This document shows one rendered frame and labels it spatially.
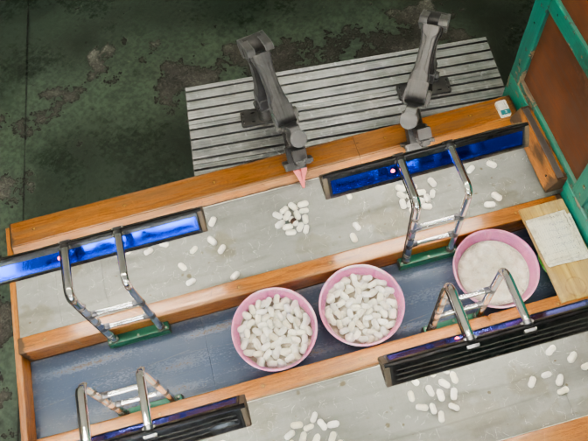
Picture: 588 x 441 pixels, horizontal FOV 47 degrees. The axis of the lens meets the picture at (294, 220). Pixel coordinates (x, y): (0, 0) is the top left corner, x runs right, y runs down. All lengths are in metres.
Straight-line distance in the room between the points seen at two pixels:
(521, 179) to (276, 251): 0.86
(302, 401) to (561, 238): 0.96
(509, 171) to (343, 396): 0.95
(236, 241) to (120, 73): 1.70
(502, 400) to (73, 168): 2.28
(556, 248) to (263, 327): 0.95
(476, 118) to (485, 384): 0.93
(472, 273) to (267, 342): 0.69
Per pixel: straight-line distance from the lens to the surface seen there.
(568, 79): 2.21
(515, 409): 2.13
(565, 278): 2.25
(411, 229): 2.01
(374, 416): 2.07
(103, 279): 2.32
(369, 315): 2.14
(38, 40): 4.06
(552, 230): 2.31
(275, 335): 2.13
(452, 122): 2.46
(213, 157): 2.53
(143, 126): 3.50
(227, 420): 1.74
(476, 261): 2.26
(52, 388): 2.33
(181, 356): 2.23
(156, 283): 2.26
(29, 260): 2.01
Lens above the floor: 2.77
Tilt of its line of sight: 63 degrees down
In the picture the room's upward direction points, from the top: 8 degrees counter-clockwise
